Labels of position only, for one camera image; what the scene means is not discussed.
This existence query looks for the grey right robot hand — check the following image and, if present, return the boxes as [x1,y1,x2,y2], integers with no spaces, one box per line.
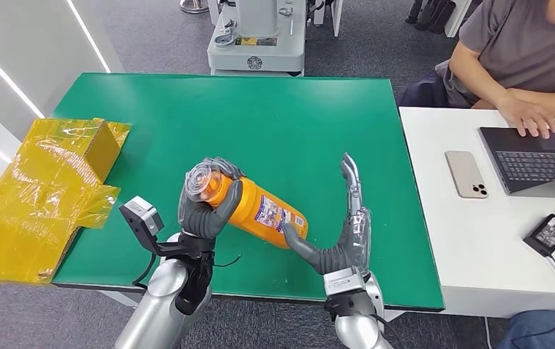
[282,153,373,276]

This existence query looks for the person's right hand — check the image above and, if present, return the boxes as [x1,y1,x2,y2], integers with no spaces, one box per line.
[496,94,555,140]

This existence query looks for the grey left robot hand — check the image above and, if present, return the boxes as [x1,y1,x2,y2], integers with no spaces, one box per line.
[177,156,246,241]

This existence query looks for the orange bottle with clear cap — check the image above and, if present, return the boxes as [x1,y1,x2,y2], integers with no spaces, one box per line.
[185,161,309,250]

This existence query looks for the dark grey laptop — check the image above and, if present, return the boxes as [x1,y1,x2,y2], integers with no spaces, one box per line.
[478,127,555,199]

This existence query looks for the person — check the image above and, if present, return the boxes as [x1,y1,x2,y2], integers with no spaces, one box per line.
[397,0,555,140]

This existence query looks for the beige smartphone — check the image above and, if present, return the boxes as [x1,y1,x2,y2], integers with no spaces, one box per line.
[445,151,489,200]

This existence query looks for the black power adapter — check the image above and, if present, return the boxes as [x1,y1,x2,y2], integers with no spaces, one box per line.
[522,214,555,257]

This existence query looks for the white desk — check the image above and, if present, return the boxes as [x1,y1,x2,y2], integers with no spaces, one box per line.
[398,106,555,319]

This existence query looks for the green table mat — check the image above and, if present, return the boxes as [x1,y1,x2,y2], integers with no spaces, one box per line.
[52,73,445,312]

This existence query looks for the black stand legs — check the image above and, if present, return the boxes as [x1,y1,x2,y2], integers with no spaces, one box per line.
[405,0,456,35]

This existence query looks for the yellow taped cardboard box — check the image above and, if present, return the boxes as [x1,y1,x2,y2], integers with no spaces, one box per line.
[0,117,132,285]

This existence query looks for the grey machine with column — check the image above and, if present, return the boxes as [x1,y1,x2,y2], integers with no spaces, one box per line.
[207,0,307,77]

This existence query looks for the person's leg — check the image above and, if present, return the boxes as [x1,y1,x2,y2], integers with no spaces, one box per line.
[496,309,555,349]

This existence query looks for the stand with chrome base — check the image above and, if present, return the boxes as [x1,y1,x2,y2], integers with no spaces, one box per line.
[179,0,210,15]

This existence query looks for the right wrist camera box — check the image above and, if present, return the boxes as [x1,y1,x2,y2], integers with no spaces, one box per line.
[323,266,370,303]

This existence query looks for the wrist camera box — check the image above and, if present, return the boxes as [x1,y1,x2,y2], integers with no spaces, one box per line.
[323,266,370,303]
[118,196,166,254]

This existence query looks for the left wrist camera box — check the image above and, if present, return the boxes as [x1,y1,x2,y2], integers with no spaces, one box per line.
[118,196,166,254]

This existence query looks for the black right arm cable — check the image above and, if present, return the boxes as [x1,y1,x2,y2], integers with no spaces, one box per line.
[368,313,397,339]

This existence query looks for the white wall light strip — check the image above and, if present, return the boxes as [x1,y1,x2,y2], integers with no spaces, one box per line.
[0,32,46,119]

